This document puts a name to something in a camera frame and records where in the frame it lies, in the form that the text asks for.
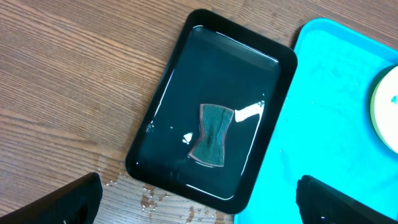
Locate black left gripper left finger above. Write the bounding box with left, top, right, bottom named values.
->
left=1, top=172, right=103, bottom=224

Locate green scrubbing sponge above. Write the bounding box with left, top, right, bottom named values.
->
left=188, top=104, right=234, bottom=167

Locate black tray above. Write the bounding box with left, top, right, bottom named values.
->
left=125, top=9, right=298, bottom=214

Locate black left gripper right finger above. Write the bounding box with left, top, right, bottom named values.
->
left=296, top=175, right=397, bottom=224

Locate yellow plate with stain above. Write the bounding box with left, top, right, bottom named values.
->
left=370, top=66, right=397, bottom=153

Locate teal serving tray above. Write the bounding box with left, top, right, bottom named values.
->
left=234, top=18, right=397, bottom=223

